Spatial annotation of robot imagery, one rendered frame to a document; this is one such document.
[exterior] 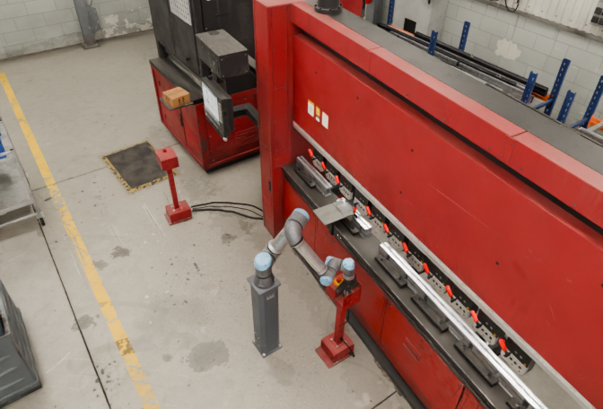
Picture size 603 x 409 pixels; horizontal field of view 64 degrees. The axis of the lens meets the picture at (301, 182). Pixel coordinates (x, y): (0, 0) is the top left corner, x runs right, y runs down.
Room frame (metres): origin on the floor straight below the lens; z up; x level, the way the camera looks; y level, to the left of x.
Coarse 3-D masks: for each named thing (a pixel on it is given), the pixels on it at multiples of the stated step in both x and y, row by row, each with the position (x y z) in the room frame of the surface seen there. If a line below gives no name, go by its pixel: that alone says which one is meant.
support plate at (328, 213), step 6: (330, 204) 2.81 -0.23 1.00; (336, 204) 2.81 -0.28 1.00; (318, 210) 2.75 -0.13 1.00; (324, 210) 2.75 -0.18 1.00; (330, 210) 2.75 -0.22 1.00; (336, 210) 2.75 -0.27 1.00; (348, 210) 2.75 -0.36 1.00; (318, 216) 2.68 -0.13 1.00; (324, 216) 2.68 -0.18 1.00; (330, 216) 2.68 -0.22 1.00; (336, 216) 2.68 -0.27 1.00; (342, 216) 2.68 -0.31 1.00; (324, 222) 2.61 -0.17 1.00; (330, 222) 2.61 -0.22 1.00
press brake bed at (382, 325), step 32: (288, 192) 3.37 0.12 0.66; (320, 224) 2.88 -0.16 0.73; (320, 256) 2.86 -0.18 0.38; (352, 256) 2.50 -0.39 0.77; (384, 288) 2.16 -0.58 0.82; (352, 320) 2.45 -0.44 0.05; (384, 320) 2.10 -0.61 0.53; (384, 352) 2.11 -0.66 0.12; (416, 384) 1.75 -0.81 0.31; (448, 384) 1.56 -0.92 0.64
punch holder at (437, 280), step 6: (432, 264) 1.99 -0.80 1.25; (432, 270) 1.98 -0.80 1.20; (438, 270) 1.94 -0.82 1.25; (426, 276) 2.00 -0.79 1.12; (438, 276) 1.93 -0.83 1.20; (444, 276) 1.90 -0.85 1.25; (432, 282) 1.96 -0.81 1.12; (438, 282) 1.92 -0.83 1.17; (444, 282) 1.89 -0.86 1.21; (450, 282) 1.90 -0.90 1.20; (438, 288) 1.91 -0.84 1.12; (444, 288) 1.88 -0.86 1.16; (450, 288) 1.91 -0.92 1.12
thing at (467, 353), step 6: (462, 342) 1.69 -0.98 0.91; (456, 348) 1.66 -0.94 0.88; (468, 348) 1.65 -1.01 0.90; (462, 354) 1.61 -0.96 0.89; (468, 354) 1.60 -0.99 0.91; (474, 354) 1.60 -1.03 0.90; (468, 360) 1.57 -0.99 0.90; (474, 360) 1.57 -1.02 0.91; (474, 366) 1.53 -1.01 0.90; (480, 366) 1.53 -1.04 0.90; (480, 372) 1.49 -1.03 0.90; (486, 372) 1.49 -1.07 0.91; (486, 378) 1.46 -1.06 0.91; (492, 378) 1.46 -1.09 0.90; (492, 384) 1.42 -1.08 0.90
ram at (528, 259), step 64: (320, 64) 3.17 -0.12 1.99; (320, 128) 3.14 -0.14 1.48; (384, 128) 2.51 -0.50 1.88; (384, 192) 2.44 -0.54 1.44; (448, 192) 2.01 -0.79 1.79; (512, 192) 1.71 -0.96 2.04; (448, 256) 1.91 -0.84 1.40; (512, 256) 1.61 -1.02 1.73; (576, 256) 1.39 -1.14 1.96; (512, 320) 1.50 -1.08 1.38; (576, 320) 1.29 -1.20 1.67; (576, 384) 1.17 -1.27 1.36
